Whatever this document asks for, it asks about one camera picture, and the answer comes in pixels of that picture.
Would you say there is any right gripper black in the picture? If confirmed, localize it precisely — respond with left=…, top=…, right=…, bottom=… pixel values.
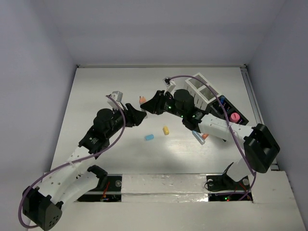
left=141, top=90, right=185, bottom=118

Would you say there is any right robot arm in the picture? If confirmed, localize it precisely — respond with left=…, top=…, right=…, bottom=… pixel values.
left=141, top=89, right=280, bottom=189

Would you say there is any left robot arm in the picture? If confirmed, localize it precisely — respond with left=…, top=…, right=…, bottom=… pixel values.
left=19, top=103, right=146, bottom=231

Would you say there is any light blue marker cap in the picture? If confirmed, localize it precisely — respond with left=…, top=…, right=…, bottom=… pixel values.
left=144, top=134, right=154, bottom=141

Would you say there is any yellow marker cap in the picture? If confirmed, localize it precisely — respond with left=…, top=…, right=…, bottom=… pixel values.
left=163, top=126, right=169, bottom=135

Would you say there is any white slotted organizer box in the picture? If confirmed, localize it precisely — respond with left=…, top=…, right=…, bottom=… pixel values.
left=184, top=73, right=221, bottom=111

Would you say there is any light blue marker pen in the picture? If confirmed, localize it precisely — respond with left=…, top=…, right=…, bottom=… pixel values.
left=192, top=130, right=205, bottom=145

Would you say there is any coral orange marker cap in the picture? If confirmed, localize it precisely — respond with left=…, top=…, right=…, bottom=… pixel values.
left=202, top=134, right=209, bottom=140

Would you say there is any black slotted organizer box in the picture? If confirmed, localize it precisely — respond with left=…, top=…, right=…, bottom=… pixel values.
left=205, top=96, right=249, bottom=125

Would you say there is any pink round cap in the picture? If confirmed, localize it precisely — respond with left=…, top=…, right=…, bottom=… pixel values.
left=230, top=112, right=241, bottom=123

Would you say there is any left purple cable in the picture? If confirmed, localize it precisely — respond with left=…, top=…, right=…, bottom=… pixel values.
left=18, top=95, right=127, bottom=228

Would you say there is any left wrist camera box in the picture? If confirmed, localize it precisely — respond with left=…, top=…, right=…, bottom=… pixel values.
left=107, top=91, right=123, bottom=110

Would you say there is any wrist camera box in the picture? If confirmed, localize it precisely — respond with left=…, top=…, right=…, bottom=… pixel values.
left=107, top=91, right=123, bottom=110
left=163, top=77, right=176, bottom=95

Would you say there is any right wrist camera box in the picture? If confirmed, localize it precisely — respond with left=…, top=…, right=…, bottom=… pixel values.
left=163, top=77, right=176, bottom=95

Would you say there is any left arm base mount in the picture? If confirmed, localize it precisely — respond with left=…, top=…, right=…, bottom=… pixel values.
left=77, top=175, right=122, bottom=203

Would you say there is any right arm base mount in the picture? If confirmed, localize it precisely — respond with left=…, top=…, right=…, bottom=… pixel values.
left=204, top=163, right=253, bottom=202

